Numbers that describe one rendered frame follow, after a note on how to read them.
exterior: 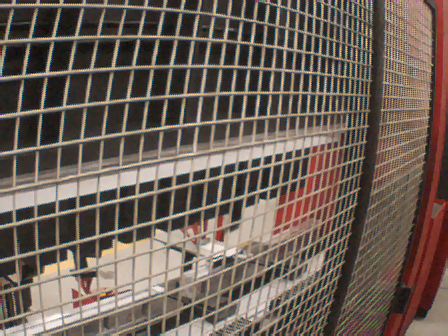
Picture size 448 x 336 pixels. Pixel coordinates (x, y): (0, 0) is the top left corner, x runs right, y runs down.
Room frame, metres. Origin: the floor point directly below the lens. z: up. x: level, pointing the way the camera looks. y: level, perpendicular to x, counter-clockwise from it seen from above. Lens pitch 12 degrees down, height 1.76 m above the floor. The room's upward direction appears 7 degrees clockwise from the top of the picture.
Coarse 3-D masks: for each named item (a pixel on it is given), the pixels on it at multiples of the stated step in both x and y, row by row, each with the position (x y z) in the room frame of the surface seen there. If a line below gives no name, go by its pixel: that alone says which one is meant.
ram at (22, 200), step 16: (272, 144) 2.32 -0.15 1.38; (288, 144) 2.43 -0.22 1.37; (320, 144) 2.72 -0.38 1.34; (240, 160) 2.13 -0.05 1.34; (112, 176) 1.58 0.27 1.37; (128, 176) 1.64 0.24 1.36; (144, 176) 1.70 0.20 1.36; (160, 176) 1.76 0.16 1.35; (32, 192) 1.29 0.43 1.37; (48, 192) 1.35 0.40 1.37; (64, 192) 1.40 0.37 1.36; (80, 192) 1.46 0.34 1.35; (0, 208) 1.19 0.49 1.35; (16, 208) 1.24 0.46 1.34
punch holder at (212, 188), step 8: (216, 168) 2.01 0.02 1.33; (224, 168) 2.05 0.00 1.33; (232, 168) 2.09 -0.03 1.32; (200, 176) 2.00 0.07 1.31; (216, 176) 2.02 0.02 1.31; (232, 176) 2.10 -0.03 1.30; (200, 184) 2.00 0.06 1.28; (208, 184) 1.98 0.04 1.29; (216, 184) 2.02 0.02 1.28; (224, 184) 2.06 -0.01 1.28; (232, 184) 2.11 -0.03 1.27; (200, 192) 2.00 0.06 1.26; (208, 192) 1.99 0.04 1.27; (216, 192) 2.03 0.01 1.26; (224, 192) 2.07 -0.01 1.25; (200, 200) 2.00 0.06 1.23; (208, 200) 1.99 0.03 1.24; (216, 200) 2.03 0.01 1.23; (224, 200) 2.07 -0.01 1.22; (224, 208) 2.08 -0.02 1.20; (208, 216) 2.00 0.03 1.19
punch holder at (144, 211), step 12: (120, 192) 1.65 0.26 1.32; (132, 192) 1.66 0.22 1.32; (144, 192) 1.70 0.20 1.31; (120, 204) 1.65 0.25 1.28; (132, 204) 1.66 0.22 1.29; (144, 204) 1.71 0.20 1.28; (156, 204) 1.76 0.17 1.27; (120, 216) 1.65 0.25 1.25; (132, 216) 1.66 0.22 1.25; (144, 216) 1.71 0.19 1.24; (120, 228) 1.65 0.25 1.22; (144, 228) 1.71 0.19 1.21; (120, 240) 1.65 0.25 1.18; (132, 240) 1.66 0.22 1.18
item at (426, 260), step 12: (444, 204) 3.39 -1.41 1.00; (432, 216) 3.11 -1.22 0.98; (432, 228) 3.03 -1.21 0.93; (432, 240) 3.16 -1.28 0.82; (432, 252) 3.32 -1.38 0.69; (420, 264) 3.01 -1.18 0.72; (420, 276) 3.07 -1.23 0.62; (420, 288) 3.25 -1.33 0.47; (408, 312) 3.06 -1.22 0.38; (408, 324) 3.27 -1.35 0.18
